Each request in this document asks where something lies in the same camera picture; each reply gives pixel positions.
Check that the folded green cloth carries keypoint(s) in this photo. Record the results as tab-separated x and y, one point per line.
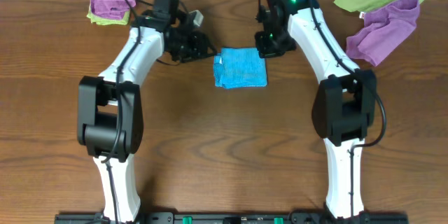
103	21

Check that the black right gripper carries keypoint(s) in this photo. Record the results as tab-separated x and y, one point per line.
267	47

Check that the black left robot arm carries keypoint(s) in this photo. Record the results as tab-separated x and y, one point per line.
110	117

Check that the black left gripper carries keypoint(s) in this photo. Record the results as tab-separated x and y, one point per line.
197	50

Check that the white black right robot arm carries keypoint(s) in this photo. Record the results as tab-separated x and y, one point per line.
344	105

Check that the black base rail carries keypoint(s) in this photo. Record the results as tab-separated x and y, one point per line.
292	218

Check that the blue microfiber cloth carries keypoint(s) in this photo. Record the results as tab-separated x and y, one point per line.
239	68

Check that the loose purple cloth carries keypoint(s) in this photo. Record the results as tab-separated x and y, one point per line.
384	30

